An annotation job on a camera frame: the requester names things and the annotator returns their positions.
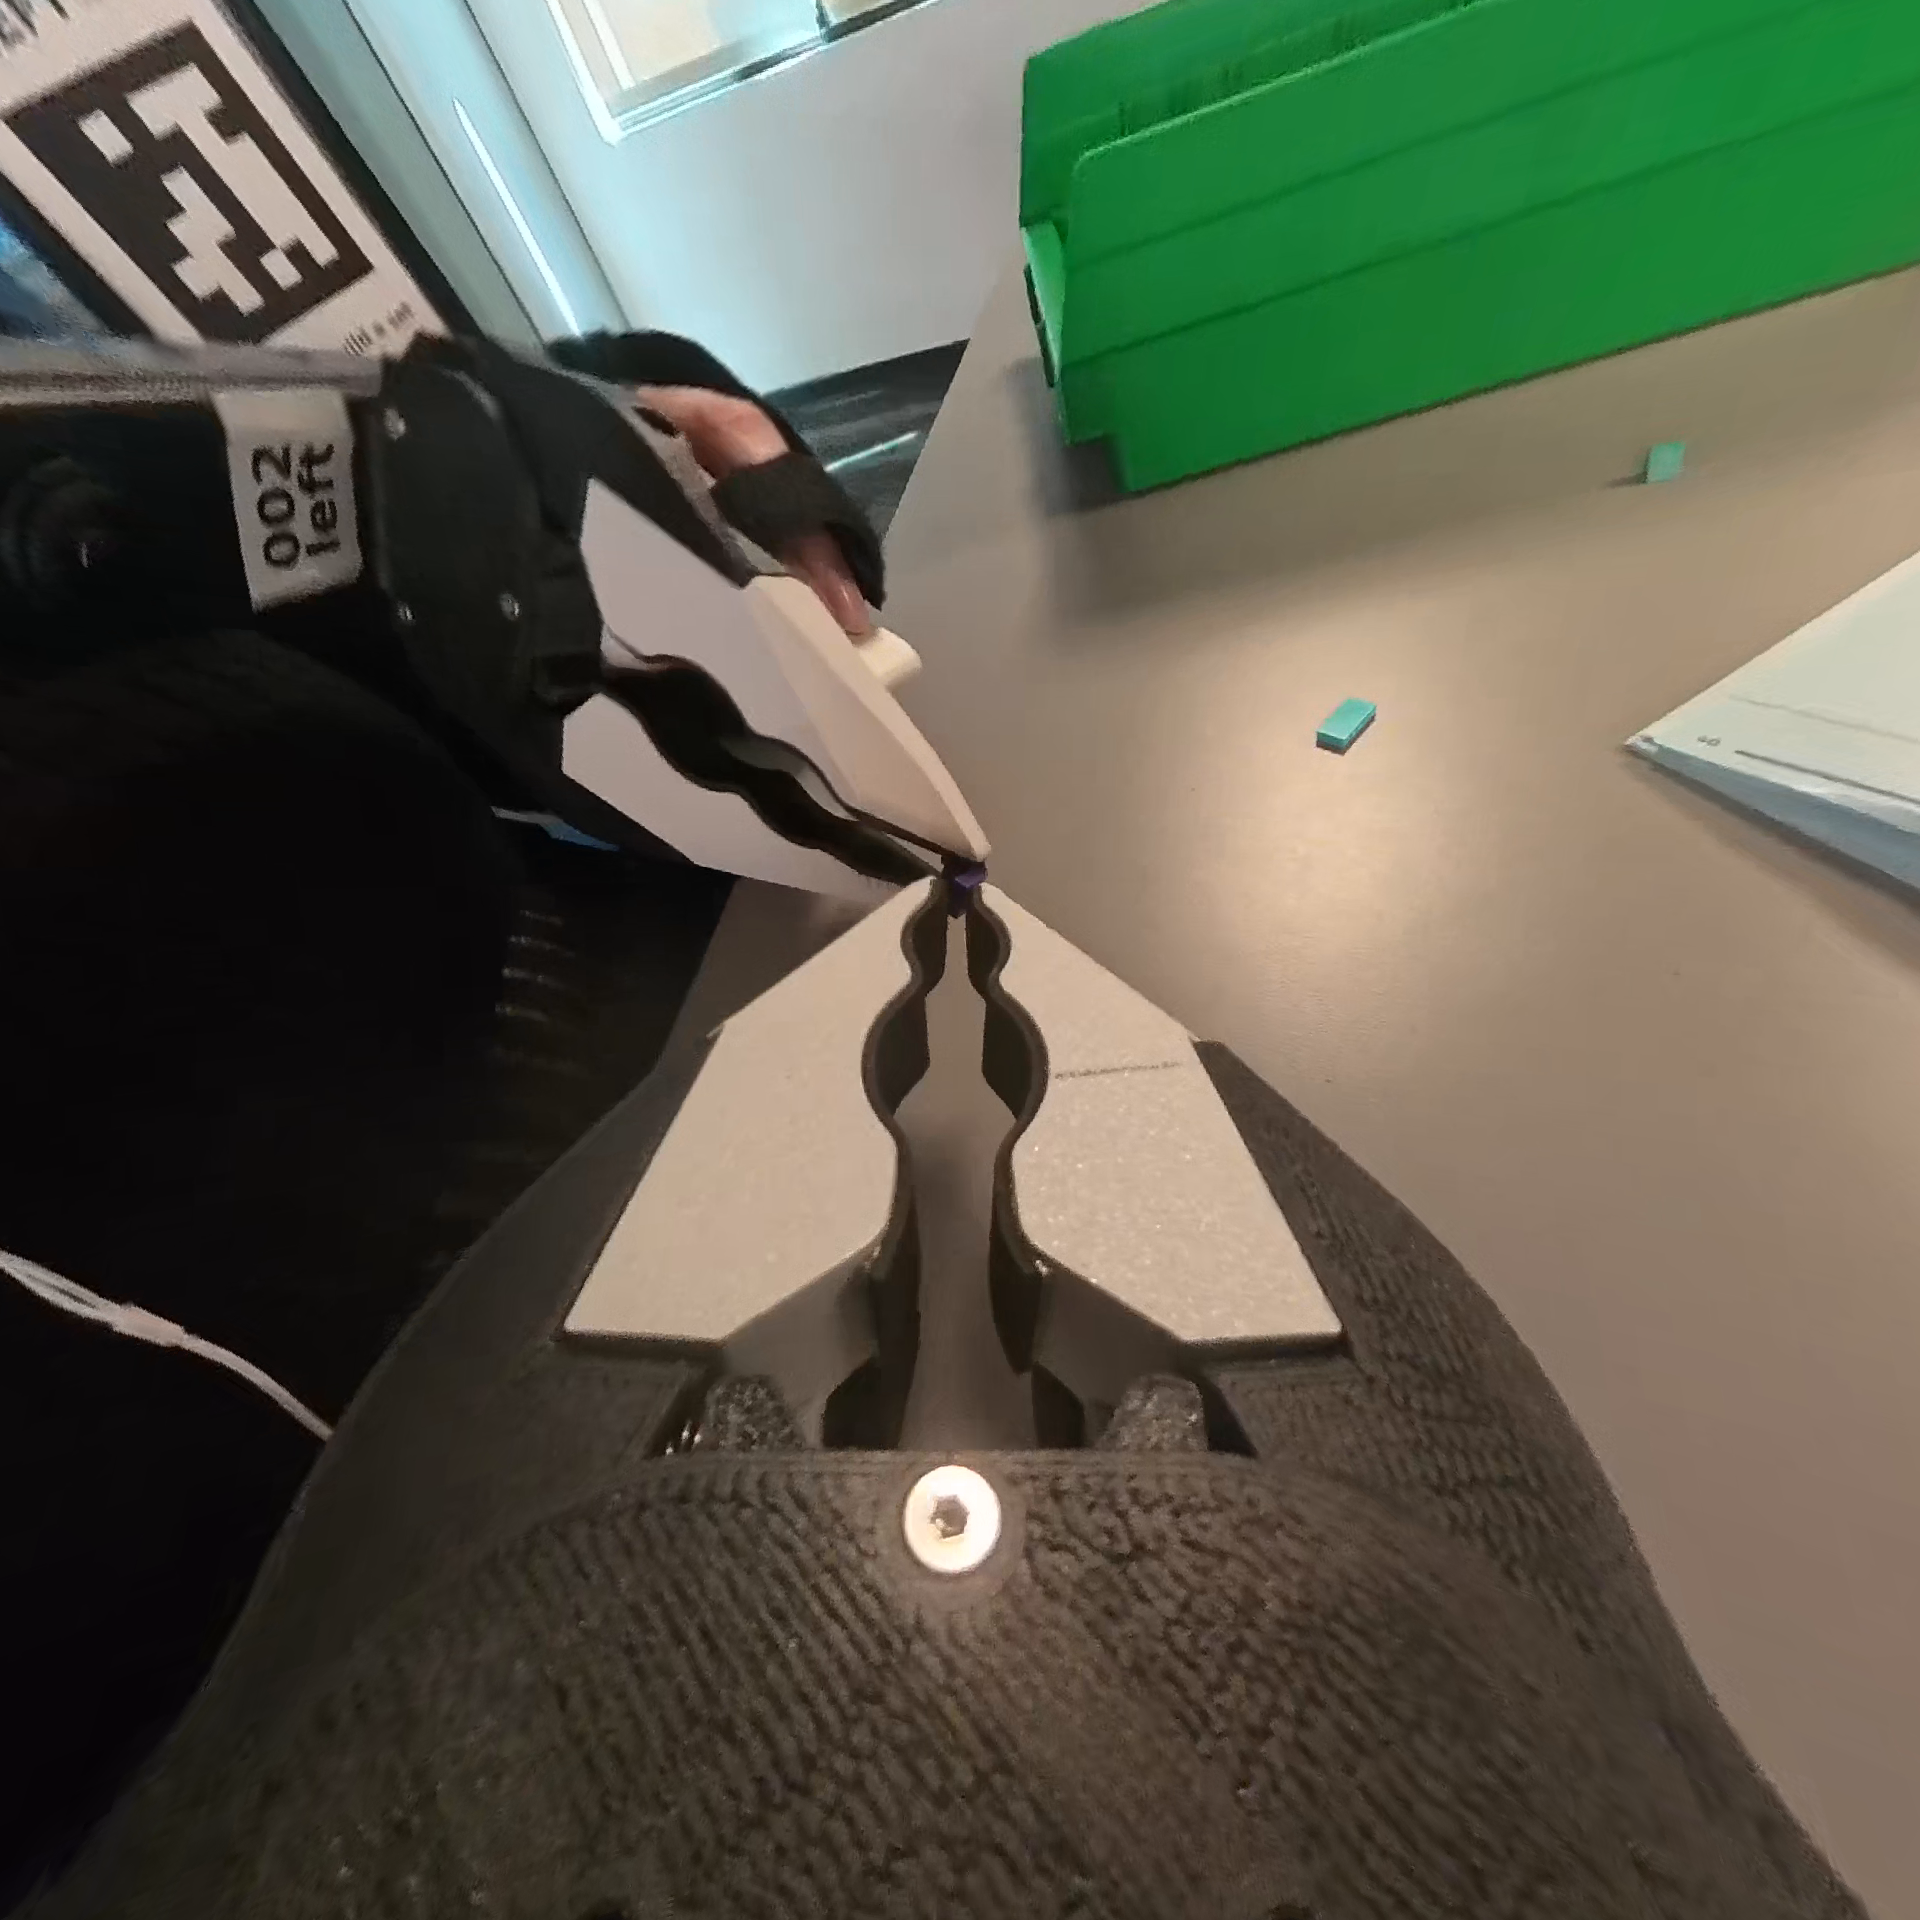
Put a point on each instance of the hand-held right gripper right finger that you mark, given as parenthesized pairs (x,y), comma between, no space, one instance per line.
(1152,1186)

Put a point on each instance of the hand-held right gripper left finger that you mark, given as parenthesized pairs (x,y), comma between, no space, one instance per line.
(750,1169)

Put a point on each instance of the window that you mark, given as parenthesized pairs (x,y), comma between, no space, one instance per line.
(673,45)

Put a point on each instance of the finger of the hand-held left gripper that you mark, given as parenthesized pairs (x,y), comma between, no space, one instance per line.
(840,707)
(673,819)

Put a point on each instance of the teal lego tile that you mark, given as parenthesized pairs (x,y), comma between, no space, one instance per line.
(1665,463)
(1345,724)

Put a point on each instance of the small purple lego piece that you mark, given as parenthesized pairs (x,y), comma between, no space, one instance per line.
(960,884)

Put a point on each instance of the blue cloth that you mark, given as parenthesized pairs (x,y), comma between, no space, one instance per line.
(561,828)

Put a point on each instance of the person's left hand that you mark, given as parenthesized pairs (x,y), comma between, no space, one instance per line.
(750,436)

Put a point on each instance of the lego instruction booklet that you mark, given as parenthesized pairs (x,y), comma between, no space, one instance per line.
(1815,720)

